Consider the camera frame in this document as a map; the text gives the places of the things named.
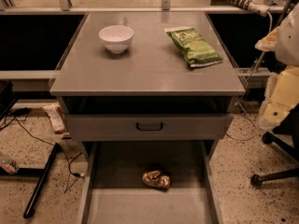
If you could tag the black floor stand bar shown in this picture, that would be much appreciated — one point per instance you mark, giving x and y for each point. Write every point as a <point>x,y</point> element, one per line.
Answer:
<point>42,178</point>

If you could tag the white ceramic bowl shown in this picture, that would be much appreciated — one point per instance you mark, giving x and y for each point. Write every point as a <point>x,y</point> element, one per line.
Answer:
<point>116,38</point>

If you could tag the plastic bottle on floor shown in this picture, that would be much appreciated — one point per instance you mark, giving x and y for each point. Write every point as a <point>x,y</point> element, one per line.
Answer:
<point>8,164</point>

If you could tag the grey upper drawer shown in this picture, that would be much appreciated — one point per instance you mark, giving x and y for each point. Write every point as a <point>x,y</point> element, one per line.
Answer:
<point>122,127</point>

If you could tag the black box at left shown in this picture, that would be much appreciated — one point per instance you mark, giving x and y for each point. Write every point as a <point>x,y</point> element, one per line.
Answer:
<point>7,97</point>

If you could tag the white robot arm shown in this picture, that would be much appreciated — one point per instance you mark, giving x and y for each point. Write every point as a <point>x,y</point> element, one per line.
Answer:
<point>282,90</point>

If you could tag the crushed orange can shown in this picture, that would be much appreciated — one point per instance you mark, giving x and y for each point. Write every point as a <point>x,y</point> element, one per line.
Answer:
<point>156,179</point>

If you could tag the snack wrapper on floor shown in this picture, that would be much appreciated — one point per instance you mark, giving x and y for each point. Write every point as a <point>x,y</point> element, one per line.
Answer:
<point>56,121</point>

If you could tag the green chip bag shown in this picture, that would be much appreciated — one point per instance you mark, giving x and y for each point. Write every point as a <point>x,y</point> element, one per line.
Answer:
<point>195,50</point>

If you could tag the white power strip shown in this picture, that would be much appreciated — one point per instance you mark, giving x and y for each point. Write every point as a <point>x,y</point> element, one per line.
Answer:
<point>255,6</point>

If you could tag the black drawer handle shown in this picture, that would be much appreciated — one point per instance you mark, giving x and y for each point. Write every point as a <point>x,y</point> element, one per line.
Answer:
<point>149,127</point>

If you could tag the open grey lower drawer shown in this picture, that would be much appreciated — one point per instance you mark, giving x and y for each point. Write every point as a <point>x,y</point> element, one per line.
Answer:
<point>114,193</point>

